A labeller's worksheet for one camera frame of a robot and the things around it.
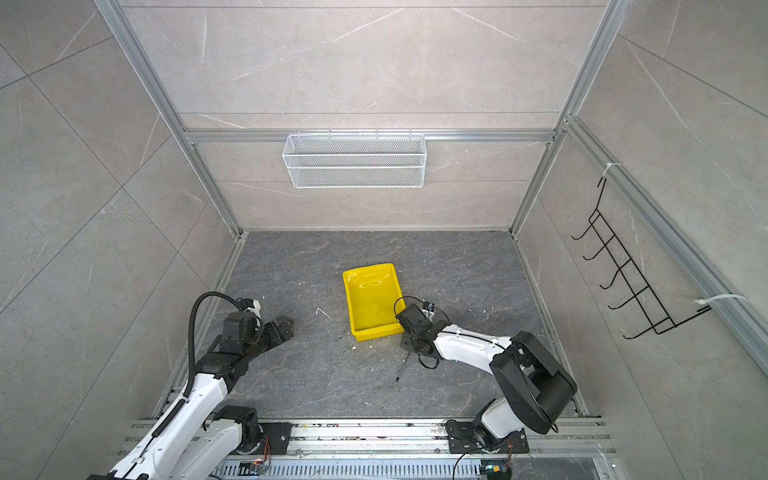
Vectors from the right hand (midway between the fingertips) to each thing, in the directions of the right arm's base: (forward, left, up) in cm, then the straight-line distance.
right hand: (409, 338), depth 91 cm
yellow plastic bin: (+13, +11, +1) cm, 18 cm away
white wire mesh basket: (+51, +17, +30) cm, 62 cm away
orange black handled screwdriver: (-12, +4, 0) cm, 13 cm away
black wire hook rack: (-11, -50, +31) cm, 60 cm away
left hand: (+2, +38, +11) cm, 39 cm away
